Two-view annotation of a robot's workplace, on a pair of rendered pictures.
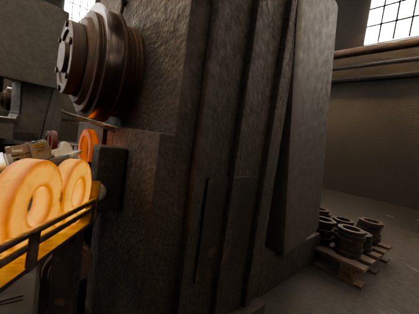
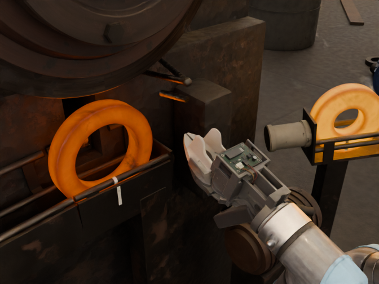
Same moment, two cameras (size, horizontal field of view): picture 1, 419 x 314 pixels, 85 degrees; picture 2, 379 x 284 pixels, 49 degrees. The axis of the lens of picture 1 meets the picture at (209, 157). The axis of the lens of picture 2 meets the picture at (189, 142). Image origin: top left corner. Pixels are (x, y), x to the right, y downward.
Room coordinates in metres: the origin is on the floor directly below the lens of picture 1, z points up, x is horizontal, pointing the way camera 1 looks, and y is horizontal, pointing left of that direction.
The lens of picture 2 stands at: (0.83, 1.12, 1.15)
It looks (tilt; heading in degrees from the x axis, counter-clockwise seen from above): 32 degrees down; 273
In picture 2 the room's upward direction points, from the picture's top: straight up
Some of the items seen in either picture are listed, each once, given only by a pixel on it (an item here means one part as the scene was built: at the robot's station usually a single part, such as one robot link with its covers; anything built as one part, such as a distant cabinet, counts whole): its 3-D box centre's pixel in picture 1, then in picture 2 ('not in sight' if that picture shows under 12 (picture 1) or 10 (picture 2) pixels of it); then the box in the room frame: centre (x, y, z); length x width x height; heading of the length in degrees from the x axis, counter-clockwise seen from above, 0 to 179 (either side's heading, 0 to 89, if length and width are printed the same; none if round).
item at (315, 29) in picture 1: (257, 143); not in sight; (1.80, -0.36, 0.89); 1.04 x 0.95 x 1.78; 133
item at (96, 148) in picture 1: (108, 177); (201, 138); (0.84, 0.36, 0.68); 0.11 x 0.08 x 0.24; 133
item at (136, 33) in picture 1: (115, 71); not in sight; (1.06, 0.47, 1.11); 0.47 x 0.10 x 0.47; 43
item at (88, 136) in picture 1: (87, 150); (104, 153); (1.01, 0.53, 0.75); 0.18 x 0.03 x 0.18; 44
